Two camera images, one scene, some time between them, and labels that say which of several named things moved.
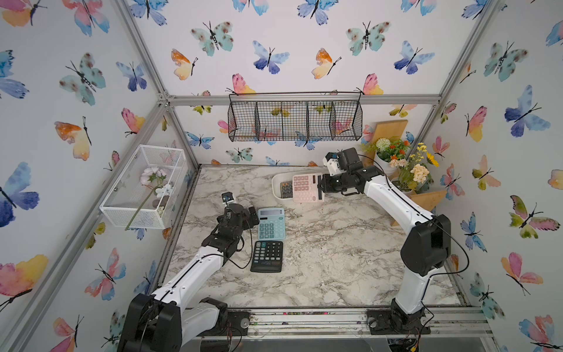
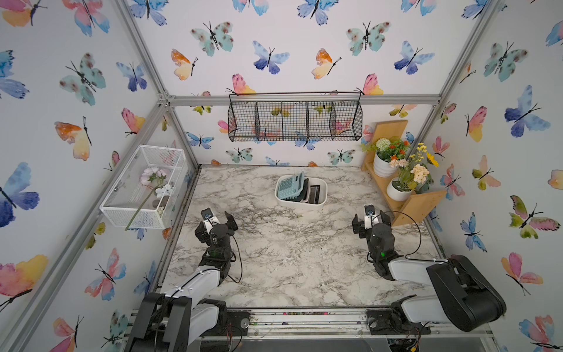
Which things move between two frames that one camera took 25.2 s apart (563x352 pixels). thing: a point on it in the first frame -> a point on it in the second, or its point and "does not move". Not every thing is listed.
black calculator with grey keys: [286, 190] -> [314, 193]
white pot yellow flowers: [416, 174] does not move
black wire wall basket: [295, 116] does not move
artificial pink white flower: [152, 177] does not move
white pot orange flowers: [389, 154] does not move
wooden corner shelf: [396, 130] does not move
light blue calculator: [272, 224] -> [291, 185]
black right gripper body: [339, 182] -> [371, 249]
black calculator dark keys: [267, 257] -> [303, 196]
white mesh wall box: [148, 189] does not move
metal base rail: [447, 323] does not move
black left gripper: [246, 218] -> [201, 234]
